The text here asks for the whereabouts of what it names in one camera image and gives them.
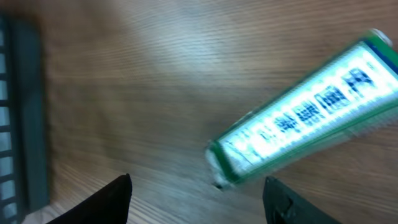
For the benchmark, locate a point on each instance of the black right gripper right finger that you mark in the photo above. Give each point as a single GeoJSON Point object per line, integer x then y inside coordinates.
{"type": "Point", "coordinates": [282, 205]}

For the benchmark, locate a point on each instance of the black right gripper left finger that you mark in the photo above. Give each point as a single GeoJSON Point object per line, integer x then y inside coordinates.
{"type": "Point", "coordinates": [109, 205]}

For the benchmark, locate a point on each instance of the dark green gum pack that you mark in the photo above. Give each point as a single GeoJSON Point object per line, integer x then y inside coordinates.
{"type": "Point", "coordinates": [353, 91]}

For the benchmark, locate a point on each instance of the grey plastic shopping basket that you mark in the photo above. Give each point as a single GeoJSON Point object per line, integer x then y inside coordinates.
{"type": "Point", "coordinates": [24, 181]}

